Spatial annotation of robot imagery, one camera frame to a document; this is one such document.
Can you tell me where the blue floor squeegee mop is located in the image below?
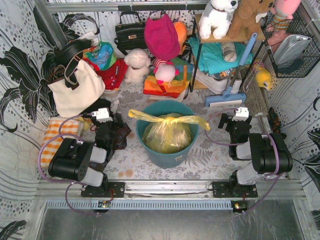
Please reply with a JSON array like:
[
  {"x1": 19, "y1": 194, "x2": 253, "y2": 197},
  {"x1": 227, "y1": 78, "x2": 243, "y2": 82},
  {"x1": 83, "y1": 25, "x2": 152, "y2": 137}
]
[{"x1": 204, "y1": 32, "x2": 258, "y2": 107}]

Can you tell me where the teal plastic trash bin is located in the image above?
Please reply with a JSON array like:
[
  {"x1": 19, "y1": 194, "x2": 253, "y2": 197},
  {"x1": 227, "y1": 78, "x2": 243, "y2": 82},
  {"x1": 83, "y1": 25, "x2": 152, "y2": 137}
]
[{"x1": 135, "y1": 100, "x2": 200, "y2": 169}]

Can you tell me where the yellow plastic trash bag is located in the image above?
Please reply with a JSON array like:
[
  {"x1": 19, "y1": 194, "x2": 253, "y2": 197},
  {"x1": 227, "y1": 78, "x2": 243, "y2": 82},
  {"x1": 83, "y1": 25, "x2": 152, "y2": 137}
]
[{"x1": 128, "y1": 109, "x2": 210, "y2": 153}]

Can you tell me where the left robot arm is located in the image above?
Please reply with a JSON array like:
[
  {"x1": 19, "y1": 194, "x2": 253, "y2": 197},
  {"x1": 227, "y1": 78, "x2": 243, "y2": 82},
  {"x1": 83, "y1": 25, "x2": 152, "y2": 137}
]
[{"x1": 48, "y1": 113, "x2": 131, "y2": 198}]

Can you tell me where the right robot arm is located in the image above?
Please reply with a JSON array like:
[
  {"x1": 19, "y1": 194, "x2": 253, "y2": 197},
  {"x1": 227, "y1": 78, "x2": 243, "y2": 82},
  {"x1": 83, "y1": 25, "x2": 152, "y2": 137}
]
[{"x1": 212, "y1": 113, "x2": 293, "y2": 198}]

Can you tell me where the cream canvas tote bag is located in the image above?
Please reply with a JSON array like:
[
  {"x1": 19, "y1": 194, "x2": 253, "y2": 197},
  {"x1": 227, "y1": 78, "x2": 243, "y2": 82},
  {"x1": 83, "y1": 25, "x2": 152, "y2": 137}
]
[{"x1": 48, "y1": 59, "x2": 105, "y2": 118}]

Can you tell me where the colorful tie-dye cloth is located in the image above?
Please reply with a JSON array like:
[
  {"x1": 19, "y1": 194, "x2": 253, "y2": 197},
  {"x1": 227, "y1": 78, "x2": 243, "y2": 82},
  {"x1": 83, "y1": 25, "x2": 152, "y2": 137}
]
[{"x1": 82, "y1": 41, "x2": 117, "y2": 71}]

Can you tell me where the rainbow striped bag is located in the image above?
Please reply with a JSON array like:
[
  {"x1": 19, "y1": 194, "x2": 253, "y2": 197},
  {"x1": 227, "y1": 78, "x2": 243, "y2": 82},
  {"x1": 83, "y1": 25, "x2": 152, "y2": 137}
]
[{"x1": 143, "y1": 57, "x2": 194, "y2": 99}]

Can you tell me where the magenta fabric bag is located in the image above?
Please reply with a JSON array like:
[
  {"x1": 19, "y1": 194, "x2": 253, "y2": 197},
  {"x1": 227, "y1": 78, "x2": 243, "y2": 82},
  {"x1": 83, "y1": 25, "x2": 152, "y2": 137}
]
[{"x1": 144, "y1": 14, "x2": 180, "y2": 61}]

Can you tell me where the brown floral necktie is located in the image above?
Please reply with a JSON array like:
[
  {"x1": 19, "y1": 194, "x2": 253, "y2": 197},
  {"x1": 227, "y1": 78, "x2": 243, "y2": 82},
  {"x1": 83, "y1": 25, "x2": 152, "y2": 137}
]
[{"x1": 89, "y1": 119, "x2": 131, "y2": 172}]

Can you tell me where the beige bristle broom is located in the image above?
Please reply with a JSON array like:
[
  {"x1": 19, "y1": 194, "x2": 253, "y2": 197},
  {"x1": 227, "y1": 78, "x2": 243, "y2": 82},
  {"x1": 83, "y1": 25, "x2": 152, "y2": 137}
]
[{"x1": 242, "y1": 73, "x2": 272, "y2": 134}]

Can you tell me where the dark patterned cloth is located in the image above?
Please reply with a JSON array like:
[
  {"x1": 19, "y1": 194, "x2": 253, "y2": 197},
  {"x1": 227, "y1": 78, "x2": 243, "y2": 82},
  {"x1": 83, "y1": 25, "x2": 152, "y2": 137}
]
[{"x1": 267, "y1": 107, "x2": 287, "y2": 140}]

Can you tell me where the orange checkered towel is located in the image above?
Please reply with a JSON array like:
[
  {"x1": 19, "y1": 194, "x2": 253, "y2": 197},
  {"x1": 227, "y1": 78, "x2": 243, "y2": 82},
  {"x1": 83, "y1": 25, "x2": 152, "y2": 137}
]
[{"x1": 40, "y1": 117, "x2": 84, "y2": 168}]

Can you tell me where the red cloth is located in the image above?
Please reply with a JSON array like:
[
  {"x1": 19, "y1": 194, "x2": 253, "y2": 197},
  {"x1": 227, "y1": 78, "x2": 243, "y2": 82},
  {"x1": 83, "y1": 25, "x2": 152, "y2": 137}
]
[{"x1": 96, "y1": 58, "x2": 128, "y2": 91}]

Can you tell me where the yellow plush duck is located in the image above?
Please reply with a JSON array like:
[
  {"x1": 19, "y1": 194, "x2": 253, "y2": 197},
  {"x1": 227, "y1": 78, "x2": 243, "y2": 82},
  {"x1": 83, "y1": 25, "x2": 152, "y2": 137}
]
[{"x1": 253, "y1": 61, "x2": 272, "y2": 91}]

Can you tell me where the white storage box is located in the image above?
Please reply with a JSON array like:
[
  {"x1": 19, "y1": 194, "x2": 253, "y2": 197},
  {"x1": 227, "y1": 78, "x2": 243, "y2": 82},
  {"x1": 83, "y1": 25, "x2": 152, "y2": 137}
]
[{"x1": 195, "y1": 71, "x2": 242, "y2": 95}]

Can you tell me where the teal folded cloth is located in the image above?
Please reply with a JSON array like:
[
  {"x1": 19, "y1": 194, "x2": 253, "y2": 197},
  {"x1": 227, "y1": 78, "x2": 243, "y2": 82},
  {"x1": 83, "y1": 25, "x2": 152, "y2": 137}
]
[{"x1": 197, "y1": 42, "x2": 246, "y2": 75}]

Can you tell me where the cream plush lamb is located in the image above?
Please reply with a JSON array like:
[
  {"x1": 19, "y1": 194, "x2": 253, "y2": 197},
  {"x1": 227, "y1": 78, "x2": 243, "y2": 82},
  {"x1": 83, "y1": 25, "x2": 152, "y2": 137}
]
[{"x1": 124, "y1": 48, "x2": 151, "y2": 84}]

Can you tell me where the grey patterned sock roll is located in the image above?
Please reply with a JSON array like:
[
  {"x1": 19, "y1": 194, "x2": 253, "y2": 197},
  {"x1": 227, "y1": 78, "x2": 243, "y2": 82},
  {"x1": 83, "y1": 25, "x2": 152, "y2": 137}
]
[{"x1": 221, "y1": 42, "x2": 237, "y2": 63}]

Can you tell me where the pink white plush doll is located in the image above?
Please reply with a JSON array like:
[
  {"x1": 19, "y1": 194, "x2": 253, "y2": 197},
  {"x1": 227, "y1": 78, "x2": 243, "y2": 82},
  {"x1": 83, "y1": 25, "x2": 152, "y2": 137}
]
[{"x1": 153, "y1": 58, "x2": 180, "y2": 85}]

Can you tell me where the black wide-brim hat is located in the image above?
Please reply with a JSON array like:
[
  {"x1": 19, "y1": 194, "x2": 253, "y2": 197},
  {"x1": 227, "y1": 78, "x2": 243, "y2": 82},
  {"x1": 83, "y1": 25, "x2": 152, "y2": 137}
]
[{"x1": 54, "y1": 39, "x2": 93, "y2": 66}]

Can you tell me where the silver foil pouch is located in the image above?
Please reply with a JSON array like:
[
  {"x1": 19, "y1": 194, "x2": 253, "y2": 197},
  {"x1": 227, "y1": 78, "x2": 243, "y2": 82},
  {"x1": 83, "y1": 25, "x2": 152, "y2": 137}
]
[{"x1": 273, "y1": 34, "x2": 312, "y2": 65}]

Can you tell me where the black leather handbag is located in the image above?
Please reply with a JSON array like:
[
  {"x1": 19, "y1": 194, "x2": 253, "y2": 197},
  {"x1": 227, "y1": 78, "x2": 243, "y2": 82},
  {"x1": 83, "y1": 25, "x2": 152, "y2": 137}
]
[{"x1": 114, "y1": 11, "x2": 148, "y2": 56}]

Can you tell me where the brown teddy bear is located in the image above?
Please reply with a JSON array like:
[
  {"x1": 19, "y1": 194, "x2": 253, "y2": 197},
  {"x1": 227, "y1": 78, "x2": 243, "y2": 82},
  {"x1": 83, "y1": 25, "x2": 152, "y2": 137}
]
[{"x1": 227, "y1": 0, "x2": 275, "y2": 38}]

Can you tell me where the white husky plush dog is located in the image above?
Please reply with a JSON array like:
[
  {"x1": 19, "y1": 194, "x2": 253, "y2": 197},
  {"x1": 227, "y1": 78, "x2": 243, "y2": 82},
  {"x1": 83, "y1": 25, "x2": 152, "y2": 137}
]
[{"x1": 199, "y1": 0, "x2": 239, "y2": 40}]

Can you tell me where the orange plush toy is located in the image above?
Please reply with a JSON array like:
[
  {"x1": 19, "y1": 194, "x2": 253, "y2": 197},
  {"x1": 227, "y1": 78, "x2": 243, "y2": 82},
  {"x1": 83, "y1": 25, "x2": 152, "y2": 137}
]
[{"x1": 173, "y1": 21, "x2": 187, "y2": 52}]

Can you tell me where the pink plush toy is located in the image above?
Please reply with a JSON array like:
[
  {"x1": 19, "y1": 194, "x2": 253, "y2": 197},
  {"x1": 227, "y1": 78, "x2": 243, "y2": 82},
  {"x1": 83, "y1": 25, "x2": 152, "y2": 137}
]
[{"x1": 266, "y1": 0, "x2": 301, "y2": 32}]

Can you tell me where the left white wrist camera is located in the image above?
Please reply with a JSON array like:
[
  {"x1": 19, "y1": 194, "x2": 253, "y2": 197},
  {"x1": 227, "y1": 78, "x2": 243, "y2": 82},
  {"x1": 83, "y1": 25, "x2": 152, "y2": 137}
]
[{"x1": 92, "y1": 107, "x2": 113, "y2": 123}]

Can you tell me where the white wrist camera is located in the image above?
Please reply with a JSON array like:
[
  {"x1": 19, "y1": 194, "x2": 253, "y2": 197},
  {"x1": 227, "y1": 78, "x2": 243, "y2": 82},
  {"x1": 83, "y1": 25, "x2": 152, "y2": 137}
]
[
  {"x1": 92, "y1": 107, "x2": 113, "y2": 123},
  {"x1": 232, "y1": 107, "x2": 250, "y2": 121}
]

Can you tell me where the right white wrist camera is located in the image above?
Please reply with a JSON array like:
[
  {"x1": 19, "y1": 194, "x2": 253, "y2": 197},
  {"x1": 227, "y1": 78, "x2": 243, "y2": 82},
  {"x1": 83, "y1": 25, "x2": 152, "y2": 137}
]
[{"x1": 232, "y1": 107, "x2": 250, "y2": 121}]

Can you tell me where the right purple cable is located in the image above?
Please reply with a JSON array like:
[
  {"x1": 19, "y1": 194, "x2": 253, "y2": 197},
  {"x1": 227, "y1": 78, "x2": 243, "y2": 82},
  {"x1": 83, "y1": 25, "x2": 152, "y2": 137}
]
[{"x1": 204, "y1": 107, "x2": 285, "y2": 216}]

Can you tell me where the purple cable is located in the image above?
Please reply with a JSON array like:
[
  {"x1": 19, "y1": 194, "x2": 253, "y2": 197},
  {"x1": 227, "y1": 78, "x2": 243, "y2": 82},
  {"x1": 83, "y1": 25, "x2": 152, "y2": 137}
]
[
  {"x1": 204, "y1": 107, "x2": 285, "y2": 216},
  {"x1": 37, "y1": 113, "x2": 101, "y2": 216}
]

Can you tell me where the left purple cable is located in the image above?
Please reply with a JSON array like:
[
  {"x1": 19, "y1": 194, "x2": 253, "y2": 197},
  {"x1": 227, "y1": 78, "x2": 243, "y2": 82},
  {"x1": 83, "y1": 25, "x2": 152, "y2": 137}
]
[{"x1": 37, "y1": 113, "x2": 101, "y2": 216}]

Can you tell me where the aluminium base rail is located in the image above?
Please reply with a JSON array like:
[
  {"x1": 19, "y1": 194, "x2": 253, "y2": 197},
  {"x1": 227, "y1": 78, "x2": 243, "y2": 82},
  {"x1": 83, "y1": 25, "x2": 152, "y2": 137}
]
[{"x1": 35, "y1": 179, "x2": 306, "y2": 200}]

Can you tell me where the black wire basket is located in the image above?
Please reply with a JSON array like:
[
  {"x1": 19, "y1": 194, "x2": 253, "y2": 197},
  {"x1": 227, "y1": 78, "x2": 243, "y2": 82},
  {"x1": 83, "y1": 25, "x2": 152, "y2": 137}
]
[{"x1": 261, "y1": 12, "x2": 320, "y2": 78}]

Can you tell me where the wooden shelf with black frame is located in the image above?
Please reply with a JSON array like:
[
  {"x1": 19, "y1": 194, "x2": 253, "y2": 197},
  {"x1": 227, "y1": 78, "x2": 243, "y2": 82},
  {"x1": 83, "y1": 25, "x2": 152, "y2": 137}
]
[{"x1": 187, "y1": 14, "x2": 266, "y2": 93}]

